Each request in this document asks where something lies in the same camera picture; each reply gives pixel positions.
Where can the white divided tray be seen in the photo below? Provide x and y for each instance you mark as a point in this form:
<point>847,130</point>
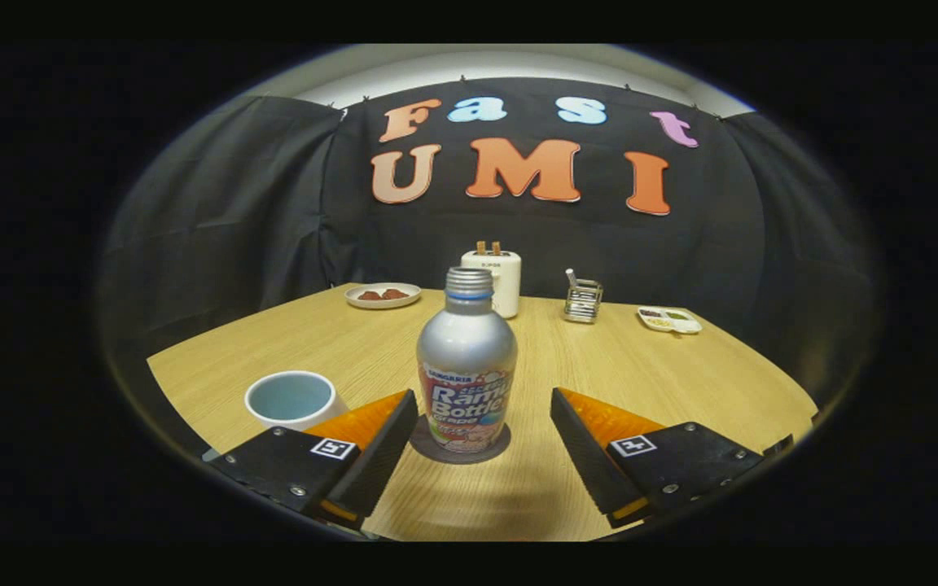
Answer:
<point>669,321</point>

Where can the small round plate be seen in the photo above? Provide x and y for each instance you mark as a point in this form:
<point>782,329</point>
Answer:
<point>383,303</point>

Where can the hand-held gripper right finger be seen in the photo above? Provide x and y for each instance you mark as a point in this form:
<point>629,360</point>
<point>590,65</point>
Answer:
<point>591,464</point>

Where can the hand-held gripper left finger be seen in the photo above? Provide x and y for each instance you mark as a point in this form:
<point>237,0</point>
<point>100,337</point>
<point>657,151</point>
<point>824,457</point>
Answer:
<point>371,464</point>

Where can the white toaster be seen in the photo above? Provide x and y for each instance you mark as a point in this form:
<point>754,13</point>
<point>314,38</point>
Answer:
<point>508,281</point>

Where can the white cup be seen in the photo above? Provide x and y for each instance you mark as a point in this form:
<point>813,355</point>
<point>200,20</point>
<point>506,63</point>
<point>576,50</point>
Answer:
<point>290,399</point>

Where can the black table clamp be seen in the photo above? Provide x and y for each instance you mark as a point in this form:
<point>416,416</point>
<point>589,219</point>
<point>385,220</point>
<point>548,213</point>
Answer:
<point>778,446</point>

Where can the wooden table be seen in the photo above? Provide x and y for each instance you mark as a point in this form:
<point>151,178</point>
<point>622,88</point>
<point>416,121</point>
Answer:
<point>615,374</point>

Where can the black backdrop cloth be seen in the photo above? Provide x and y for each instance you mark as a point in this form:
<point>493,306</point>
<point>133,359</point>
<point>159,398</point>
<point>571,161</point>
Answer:
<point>233,203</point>

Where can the dark round coaster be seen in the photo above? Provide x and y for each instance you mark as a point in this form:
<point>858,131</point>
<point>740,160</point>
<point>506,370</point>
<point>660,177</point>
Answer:
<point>420,448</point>

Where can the silver juice bottle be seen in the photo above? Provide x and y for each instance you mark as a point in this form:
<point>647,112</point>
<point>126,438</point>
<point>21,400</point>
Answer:
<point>466,342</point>

